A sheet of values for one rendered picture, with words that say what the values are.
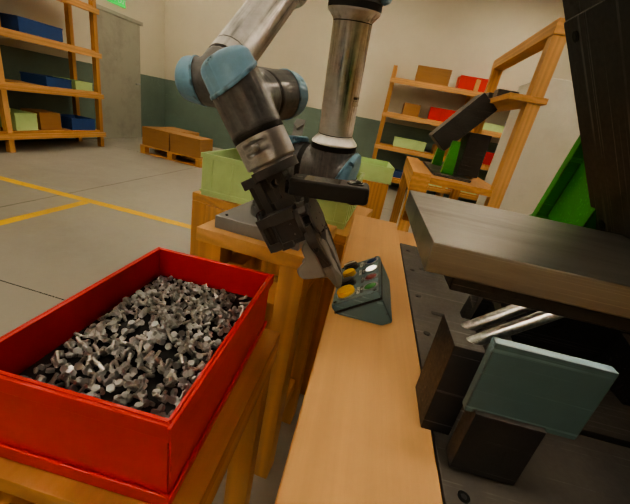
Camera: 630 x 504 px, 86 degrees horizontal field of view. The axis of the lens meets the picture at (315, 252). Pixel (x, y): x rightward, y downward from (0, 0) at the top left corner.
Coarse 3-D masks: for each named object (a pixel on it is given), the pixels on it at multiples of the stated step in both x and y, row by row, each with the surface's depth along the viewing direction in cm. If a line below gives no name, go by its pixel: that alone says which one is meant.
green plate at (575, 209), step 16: (576, 144) 38; (576, 160) 38; (560, 176) 39; (576, 176) 38; (560, 192) 40; (576, 192) 38; (544, 208) 42; (560, 208) 40; (576, 208) 37; (592, 208) 34; (576, 224) 36; (592, 224) 35
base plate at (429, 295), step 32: (416, 256) 84; (416, 288) 67; (448, 288) 70; (416, 320) 56; (608, 416) 42; (544, 448) 36; (576, 448) 37; (608, 448) 38; (448, 480) 31; (480, 480) 31; (544, 480) 32; (576, 480) 33; (608, 480) 34
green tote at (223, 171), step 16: (208, 160) 133; (224, 160) 131; (240, 160) 165; (208, 176) 135; (224, 176) 133; (240, 176) 132; (208, 192) 137; (224, 192) 136; (240, 192) 134; (336, 208) 127; (352, 208) 146; (336, 224) 129
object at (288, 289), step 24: (240, 264) 109; (288, 288) 88; (312, 288) 114; (288, 312) 91; (312, 312) 117; (288, 336) 93; (288, 360) 96; (288, 384) 107; (288, 408) 135; (264, 432) 108; (264, 456) 112
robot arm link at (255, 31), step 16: (256, 0) 61; (272, 0) 62; (288, 0) 65; (304, 0) 71; (240, 16) 59; (256, 16) 60; (272, 16) 62; (288, 16) 68; (224, 32) 58; (240, 32) 58; (256, 32) 60; (272, 32) 63; (208, 48) 57; (256, 48) 60; (192, 64) 55; (176, 80) 56; (192, 80) 55; (192, 96) 57; (208, 96) 56
